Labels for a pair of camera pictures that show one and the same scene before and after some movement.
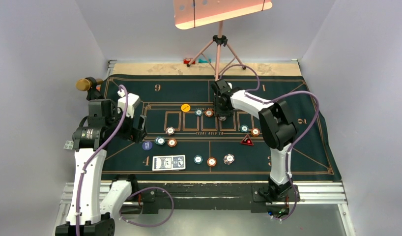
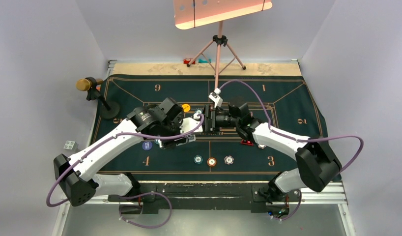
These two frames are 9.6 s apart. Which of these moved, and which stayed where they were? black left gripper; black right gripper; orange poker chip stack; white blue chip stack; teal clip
Moved: black right gripper; black left gripper
Stayed: teal clip; orange poker chip stack; white blue chip stack
